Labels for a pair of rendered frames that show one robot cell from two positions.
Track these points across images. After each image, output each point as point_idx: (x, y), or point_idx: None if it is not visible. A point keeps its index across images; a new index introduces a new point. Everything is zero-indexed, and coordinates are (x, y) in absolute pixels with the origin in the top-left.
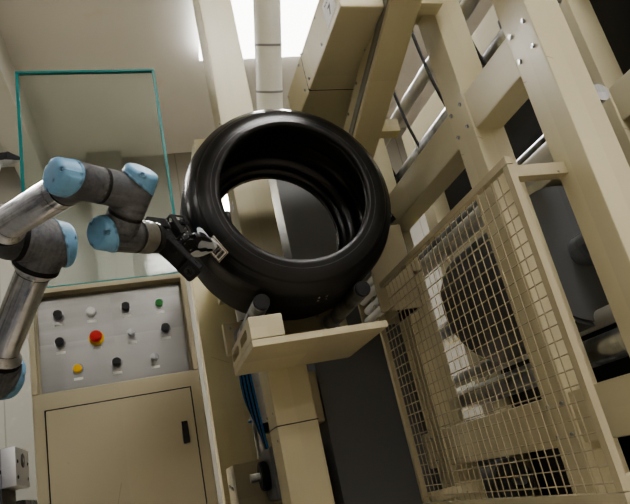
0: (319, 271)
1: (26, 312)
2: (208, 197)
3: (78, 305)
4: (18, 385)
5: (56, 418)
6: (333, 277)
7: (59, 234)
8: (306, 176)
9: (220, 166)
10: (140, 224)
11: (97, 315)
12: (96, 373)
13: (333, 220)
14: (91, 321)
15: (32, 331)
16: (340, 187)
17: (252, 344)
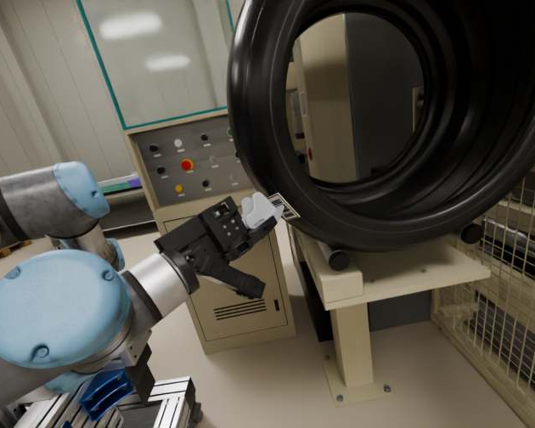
0: (426, 233)
1: (87, 248)
2: (267, 128)
3: (167, 137)
4: (121, 267)
5: (172, 227)
6: (442, 235)
7: (64, 201)
8: (404, 6)
9: (287, 59)
10: (130, 331)
11: (184, 145)
12: (193, 190)
13: (425, 76)
14: (181, 150)
15: (137, 166)
16: (453, 25)
17: (325, 308)
